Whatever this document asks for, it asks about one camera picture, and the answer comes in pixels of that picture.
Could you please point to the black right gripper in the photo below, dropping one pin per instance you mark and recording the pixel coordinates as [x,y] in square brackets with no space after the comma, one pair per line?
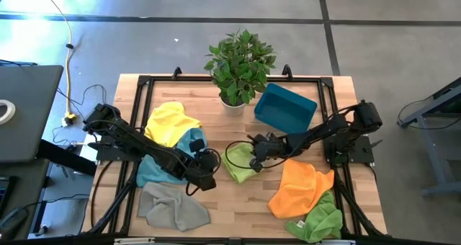
[268,149]

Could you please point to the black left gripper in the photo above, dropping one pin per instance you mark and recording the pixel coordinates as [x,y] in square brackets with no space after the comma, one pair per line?
[208,165]

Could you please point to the lime green microfiber towel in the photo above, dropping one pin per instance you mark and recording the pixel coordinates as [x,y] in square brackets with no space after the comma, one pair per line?
[239,165]

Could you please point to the teal plastic bin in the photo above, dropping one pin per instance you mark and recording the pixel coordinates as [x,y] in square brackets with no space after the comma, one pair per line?
[284,108]

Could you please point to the orange microfiber towel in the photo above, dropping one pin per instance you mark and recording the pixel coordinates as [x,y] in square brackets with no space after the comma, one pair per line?
[295,187]

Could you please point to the blue microfiber towel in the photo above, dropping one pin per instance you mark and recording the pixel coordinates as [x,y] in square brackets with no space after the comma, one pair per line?
[151,173]

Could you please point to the grey microfiber towel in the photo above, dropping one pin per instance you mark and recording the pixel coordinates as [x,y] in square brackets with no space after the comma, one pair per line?
[169,209]

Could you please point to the green towel with white label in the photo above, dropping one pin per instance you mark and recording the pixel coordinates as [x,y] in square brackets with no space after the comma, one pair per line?
[320,219]

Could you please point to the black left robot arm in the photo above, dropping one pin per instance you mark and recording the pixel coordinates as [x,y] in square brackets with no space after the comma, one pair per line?
[144,144]

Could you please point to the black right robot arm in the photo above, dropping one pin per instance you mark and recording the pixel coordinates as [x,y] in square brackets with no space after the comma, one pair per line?
[324,129]

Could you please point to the yellow microfiber towel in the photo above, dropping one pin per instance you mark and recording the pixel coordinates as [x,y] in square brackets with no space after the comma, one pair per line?
[167,120]

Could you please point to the green plant in white pot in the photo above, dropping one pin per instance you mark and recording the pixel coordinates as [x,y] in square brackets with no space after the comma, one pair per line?
[239,68]

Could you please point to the white box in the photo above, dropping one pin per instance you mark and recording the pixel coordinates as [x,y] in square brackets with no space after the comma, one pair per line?
[86,151]

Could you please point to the black desk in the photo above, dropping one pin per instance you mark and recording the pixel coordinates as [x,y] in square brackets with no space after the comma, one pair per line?
[65,156]

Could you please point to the white power strip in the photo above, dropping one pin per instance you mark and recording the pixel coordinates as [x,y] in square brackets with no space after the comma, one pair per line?
[69,119]

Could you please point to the white tape roll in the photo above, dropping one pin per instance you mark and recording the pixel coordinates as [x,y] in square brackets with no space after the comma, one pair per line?
[13,111]

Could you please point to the black computer mouse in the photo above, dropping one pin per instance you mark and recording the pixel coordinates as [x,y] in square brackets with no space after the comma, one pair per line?
[12,221]

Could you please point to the black keyboard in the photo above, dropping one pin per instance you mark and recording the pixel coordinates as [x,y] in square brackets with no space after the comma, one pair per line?
[5,194]

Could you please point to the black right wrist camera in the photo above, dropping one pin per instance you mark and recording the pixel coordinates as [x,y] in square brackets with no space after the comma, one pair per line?
[260,138]

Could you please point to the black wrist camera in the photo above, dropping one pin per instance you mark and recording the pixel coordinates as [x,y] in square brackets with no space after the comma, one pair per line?
[197,145]
[260,138]

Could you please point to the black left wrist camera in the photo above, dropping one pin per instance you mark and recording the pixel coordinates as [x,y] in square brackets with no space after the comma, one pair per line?
[197,145]

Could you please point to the black aluminium table frame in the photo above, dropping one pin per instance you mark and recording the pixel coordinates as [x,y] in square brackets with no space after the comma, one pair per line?
[180,78]

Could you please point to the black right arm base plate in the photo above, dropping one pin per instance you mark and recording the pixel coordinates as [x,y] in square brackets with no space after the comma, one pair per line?
[362,153]

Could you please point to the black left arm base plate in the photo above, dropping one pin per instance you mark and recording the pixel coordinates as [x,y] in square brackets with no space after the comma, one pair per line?
[108,155]

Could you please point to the silver bracket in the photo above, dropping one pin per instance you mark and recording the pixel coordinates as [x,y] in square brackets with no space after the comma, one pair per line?
[135,241]
[335,242]

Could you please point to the grey metal table frame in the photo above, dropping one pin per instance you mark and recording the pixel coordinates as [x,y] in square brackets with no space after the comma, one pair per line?
[426,147]

